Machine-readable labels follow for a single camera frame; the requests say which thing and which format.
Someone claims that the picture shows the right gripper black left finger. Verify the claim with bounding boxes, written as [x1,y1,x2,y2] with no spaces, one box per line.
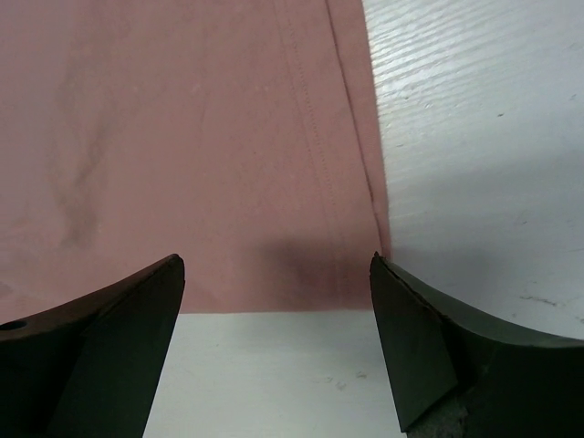
[1,255,185,438]

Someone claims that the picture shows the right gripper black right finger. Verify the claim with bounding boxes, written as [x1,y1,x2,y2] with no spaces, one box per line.
[370,255,583,438]

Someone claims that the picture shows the dusty pink t shirt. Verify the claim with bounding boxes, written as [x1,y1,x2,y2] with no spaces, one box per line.
[1,1,391,320]

